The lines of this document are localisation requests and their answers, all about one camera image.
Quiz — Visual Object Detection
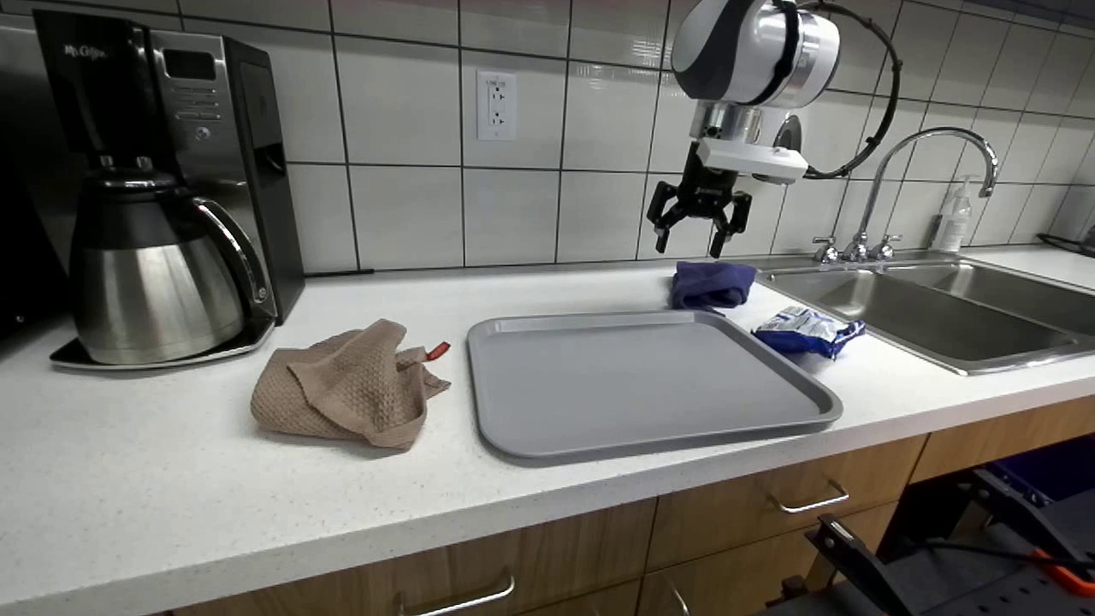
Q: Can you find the silver handle of wide drawer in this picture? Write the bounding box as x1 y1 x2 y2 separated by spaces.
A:
394 571 524 616

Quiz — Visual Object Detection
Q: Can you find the blue white snack bag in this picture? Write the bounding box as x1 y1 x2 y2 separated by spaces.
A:
751 300 871 362

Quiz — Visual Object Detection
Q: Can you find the black orange clamp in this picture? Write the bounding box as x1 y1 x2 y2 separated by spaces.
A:
812 513 921 616
1025 547 1095 604

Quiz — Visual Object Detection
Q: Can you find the narrow wooden drawer front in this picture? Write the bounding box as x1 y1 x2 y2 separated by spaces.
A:
645 435 932 576

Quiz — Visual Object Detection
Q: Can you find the tan towel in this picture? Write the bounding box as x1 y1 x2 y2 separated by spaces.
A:
247 319 455 454

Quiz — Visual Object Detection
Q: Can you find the grey plastic tray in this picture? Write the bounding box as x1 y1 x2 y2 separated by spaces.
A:
464 306 848 469

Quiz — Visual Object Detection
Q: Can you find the wooden sink front panel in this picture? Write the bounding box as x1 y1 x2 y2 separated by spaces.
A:
908 395 1095 485

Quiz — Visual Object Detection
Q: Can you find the white wall outlet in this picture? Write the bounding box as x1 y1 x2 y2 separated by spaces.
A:
472 69 524 148

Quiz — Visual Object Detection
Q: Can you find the white soap bottle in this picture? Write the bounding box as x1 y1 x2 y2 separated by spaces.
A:
928 182 975 258

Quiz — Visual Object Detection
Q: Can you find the dark blue towel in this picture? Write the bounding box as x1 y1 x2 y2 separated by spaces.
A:
668 258 765 314

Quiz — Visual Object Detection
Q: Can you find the chrome faucet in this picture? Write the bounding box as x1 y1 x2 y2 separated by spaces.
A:
848 119 1008 263

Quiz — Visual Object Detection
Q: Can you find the wide wooden drawer front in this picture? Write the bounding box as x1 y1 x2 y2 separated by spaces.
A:
169 498 660 616

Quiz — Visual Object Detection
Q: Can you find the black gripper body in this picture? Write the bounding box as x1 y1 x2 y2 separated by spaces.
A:
648 148 758 218

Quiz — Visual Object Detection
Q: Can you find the silver handle of narrow drawer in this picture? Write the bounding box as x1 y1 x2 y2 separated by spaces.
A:
765 476 857 522

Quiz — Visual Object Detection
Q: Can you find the stainless steel sink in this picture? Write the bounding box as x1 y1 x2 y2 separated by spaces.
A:
767 250 1095 379

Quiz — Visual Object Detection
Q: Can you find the wooden cabinet door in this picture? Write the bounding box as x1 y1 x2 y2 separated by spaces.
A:
634 501 903 616

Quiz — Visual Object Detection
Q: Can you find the black robot stand platform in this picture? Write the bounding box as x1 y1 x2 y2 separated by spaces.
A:
765 454 1095 616

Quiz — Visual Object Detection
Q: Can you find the black coffee maker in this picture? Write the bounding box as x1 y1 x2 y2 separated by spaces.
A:
30 6 309 372

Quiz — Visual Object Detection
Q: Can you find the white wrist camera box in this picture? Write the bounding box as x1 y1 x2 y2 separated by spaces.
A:
695 134 814 184

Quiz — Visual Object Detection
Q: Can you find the steel coffee carafe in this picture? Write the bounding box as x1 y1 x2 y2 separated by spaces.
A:
66 168 283 371

